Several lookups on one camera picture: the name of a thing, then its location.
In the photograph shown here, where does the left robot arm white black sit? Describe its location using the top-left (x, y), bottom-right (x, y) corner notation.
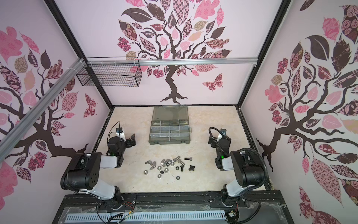
top-left (60, 134), bottom-right (136, 209)

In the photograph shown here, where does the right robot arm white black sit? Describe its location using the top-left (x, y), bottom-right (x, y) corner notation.
top-left (208, 136), bottom-right (268, 207)

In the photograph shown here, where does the black socket screw pair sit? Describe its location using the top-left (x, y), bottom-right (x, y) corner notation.
top-left (188, 165), bottom-right (195, 171)

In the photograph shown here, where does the silver hex bolt upright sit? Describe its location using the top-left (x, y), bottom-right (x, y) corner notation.
top-left (173, 156), bottom-right (180, 162)

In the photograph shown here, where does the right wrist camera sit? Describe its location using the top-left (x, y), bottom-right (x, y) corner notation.
top-left (220, 128), bottom-right (227, 139)

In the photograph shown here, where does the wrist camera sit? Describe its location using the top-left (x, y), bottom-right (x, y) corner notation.
top-left (116, 127), bottom-right (126, 141)
top-left (220, 128), bottom-right (227, 139)

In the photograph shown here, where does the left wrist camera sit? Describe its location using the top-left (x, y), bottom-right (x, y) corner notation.
top-left (116, 127), bottom-right (126, 141)

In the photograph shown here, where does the black corrugated cable conduit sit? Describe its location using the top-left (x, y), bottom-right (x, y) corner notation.
top-left (208, 126), bottom-right (268, 188)

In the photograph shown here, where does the white slotted cable duct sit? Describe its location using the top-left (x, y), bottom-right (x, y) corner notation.
top-left (63, 211), bottom-right (226, 224)

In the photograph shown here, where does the black wire mesh basket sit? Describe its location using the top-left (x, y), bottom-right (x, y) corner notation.
top-left (76, 56), bottom-right (142, 87)

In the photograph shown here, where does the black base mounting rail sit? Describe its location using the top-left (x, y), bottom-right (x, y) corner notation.
top-left (59, 190), bottom-right (285, 211)

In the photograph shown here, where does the aluminium rail back wall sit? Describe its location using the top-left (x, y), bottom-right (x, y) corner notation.
top-left (87, 57), bottom-right (258, 66)

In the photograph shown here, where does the aluminium rail wall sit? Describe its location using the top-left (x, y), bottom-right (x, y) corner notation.
top-left (87, 57), bottom-right (258, 66)
top-left (1, 58), bottom-right (85, 161)

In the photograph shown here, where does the aluminium rail left wall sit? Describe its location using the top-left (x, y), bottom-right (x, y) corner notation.
top-left (1, 58), bottom-right (85, 161)

